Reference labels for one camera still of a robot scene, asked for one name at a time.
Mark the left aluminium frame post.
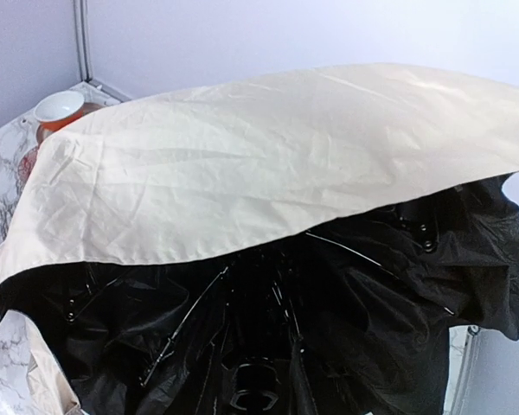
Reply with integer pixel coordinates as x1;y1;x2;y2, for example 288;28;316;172
73;0;131;102

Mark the red patterned bowl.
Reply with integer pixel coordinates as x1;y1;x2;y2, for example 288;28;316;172
17;147;38;182

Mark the cream and black umbrella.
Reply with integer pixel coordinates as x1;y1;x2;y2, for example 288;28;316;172
0;64;519;414

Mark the orange bowl white inside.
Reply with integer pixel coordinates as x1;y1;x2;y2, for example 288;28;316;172
34;90;85;132

